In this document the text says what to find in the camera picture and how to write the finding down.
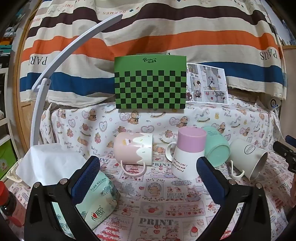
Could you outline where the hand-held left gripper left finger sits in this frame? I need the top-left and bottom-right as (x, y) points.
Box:
(24, 156), (101, 241)

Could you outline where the bear print cloth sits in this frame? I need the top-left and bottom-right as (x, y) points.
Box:
(39, 94), (282, 163)

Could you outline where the green and white tissue pack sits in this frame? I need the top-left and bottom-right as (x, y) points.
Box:
(52, 171), (121, 230)

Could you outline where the pink mug with white drip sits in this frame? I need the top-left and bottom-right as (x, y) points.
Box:
(113, 133), (154, 176)

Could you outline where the grey mug with white handle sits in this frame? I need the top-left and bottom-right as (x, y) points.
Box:
(228, 138), (268, 182)

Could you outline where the green checkered box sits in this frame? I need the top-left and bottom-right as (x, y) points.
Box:
(114, 55), (187, 110)

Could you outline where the teal cup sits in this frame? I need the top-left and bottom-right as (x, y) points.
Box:
(203, 126), (231, 168)

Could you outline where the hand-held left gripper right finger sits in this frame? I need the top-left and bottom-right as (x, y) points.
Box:
(196, 156), (272, 241)

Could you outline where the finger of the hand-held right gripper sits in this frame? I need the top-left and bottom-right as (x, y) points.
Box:
(272, 135), (296, 172)

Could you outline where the striped blanket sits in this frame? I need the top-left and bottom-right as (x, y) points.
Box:
(19, 0), (287, 104)

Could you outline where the white mug with pink band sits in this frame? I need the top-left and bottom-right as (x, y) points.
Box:
(165, 127), (207, 180)

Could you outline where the white paper sheet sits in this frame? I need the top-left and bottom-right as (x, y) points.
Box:
(15, 143), (87, 187)

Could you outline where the strawberry print tablecloth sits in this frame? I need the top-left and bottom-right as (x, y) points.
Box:
(9, 155), (295, 241)

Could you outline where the dark bottle with red cap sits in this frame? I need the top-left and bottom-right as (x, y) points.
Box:
(0, 181), (26, 229)

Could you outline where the white device with blue light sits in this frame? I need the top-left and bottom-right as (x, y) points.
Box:
(263, 97), (282, 111)

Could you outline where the comic print sheet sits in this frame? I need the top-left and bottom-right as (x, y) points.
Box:
(186, 62), (229, 104)

